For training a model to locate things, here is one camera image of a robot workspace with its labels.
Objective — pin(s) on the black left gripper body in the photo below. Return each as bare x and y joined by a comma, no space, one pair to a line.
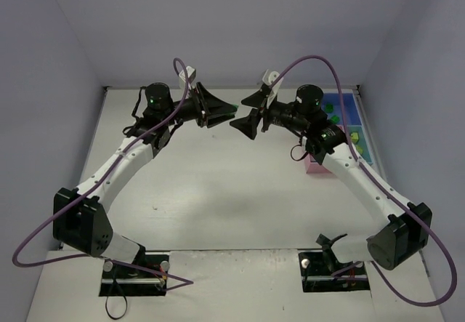
200,107

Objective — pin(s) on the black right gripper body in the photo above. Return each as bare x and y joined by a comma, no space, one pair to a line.
262,112

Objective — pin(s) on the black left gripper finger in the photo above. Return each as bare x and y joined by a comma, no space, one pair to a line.
216,119
215,105

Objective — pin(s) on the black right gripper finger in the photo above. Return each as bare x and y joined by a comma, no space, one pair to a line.
246,125
257,99

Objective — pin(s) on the lime lego brick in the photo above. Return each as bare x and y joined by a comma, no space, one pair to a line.
354,136
359,149

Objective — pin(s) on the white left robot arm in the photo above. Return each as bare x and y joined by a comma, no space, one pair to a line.
81,214

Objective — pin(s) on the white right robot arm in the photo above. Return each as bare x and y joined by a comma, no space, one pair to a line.
400,224

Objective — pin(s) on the pink plastic bin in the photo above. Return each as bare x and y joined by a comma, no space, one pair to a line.
316,165

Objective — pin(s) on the light blue plastic bin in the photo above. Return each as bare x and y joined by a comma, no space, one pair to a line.
363,142

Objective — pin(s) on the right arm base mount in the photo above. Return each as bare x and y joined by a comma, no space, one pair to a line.
319,277

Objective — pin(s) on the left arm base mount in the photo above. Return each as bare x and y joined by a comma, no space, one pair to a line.
122,281

